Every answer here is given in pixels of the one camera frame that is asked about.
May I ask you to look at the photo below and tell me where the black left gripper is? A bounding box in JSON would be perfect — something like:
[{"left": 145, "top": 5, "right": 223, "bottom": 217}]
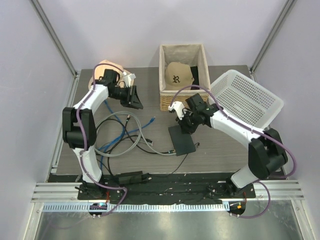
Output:
[{"left": 109, "top": 85, "right": 143, "bottom": 109}]

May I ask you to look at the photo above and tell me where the dark grey network switch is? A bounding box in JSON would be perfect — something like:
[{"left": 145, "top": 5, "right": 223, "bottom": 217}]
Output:
[{"left": 168, "top": 125, "right": 196, "bottom": 156}]

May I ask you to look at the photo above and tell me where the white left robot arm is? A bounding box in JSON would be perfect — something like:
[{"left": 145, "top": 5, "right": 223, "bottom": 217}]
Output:
[{"left": 62, "top": 69, "right": 143, "bottom": 200}]

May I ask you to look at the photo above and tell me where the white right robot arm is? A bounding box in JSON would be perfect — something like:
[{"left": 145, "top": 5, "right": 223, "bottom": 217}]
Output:
[{"left": 168, "top": 93, "right": 288, "bottom": 198}]

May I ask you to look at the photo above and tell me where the tan baseball cap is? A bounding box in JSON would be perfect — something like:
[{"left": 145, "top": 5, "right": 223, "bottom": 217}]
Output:
[{"left": 164, "top": 62, "right": 194, "bottom": 91}]

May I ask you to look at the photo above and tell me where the black cloth in basket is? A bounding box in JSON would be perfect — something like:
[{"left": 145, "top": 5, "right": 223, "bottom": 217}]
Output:
[{"left": 190, "top": 66, "right": 199, "bottom": 86}]

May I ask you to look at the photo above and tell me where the white perforated plastic basket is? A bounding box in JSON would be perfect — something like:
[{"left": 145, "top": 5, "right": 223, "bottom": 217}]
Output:
[{"left": 210, "top": 69, "right": 284, "bottom": 129}]

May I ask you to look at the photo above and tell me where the beige bucket hat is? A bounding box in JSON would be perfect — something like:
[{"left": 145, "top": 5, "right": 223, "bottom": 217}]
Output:
[{"left": 94, "top": 60, "right": 131, "bottom": 88}]

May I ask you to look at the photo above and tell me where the wicker basket with liner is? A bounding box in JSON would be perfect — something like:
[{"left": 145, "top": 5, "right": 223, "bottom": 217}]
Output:
[{"left": 158, "top": 43, "right": 211, "bottom": 111}]

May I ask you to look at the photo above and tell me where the black power adapter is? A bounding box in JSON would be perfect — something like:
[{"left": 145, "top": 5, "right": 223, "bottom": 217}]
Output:
[{"left": 115, "top": 171, "right": 150, "bottom": 185}]

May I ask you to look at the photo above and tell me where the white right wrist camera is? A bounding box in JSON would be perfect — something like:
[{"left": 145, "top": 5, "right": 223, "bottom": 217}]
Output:
[{"left": 168, "top": 101, "right": 185, "bottom": 120}]

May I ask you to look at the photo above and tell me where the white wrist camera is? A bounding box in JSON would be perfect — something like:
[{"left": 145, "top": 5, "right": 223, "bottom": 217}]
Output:
[
  {"left": 120, "top": 72, "right": 136, "bottom": 88},
  {"left": 168, "top": 101, "right": 185, "bottom": 120}
]

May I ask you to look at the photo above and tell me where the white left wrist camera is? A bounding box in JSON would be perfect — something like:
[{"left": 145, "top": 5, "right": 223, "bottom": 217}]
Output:
[{"left": 120, "top": 72, "right": 136, "bottom": 88}]

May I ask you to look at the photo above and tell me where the grey ethernet cable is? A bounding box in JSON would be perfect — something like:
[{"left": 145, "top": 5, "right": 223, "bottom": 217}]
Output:
[{"left": 94, "top": 110, "right": 176, "bottom": 158}]

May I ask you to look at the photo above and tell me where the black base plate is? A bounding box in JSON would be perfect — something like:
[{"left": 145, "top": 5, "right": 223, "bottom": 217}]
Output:
[{"left": 47, "top": 172, "right": 288, "bottom": 201}]

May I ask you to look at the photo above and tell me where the aluminium frame rail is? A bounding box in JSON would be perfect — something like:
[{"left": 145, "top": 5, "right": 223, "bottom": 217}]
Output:
[{"left": 31, "top": 180, "right": 304, "bottom": 213}]

